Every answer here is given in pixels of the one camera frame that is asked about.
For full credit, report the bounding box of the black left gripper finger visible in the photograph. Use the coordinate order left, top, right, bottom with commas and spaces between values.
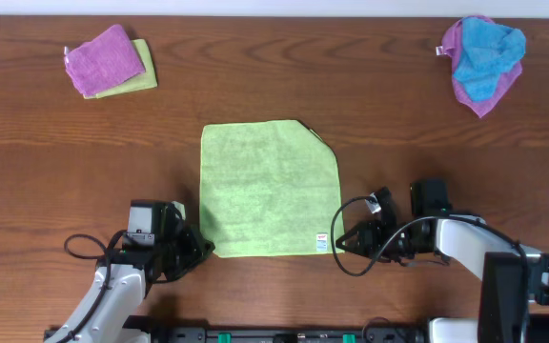
173, 252, 212, 281
190, 227, 215, 255

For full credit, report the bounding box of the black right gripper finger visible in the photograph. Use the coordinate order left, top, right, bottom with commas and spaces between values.
335, 227, 359, 245
335, 243, 360, 255

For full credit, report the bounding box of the light green microfiber cloth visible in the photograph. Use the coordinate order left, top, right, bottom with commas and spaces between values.
199, 120, 343, 258

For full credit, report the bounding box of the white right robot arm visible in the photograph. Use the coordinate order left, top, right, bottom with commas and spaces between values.
331, 179, 549, 342

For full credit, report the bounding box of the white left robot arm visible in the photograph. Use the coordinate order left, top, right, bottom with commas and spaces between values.
44, 200, 215, 342

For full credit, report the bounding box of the folded green cloth under purple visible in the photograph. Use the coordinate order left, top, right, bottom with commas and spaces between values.
85, 39, 157, 99

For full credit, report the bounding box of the crumpled purple cloth under blue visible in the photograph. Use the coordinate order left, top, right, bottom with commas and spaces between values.
436, 15, 522, 117

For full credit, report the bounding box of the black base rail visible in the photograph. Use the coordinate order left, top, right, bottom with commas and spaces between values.
43, 315, 431, 343

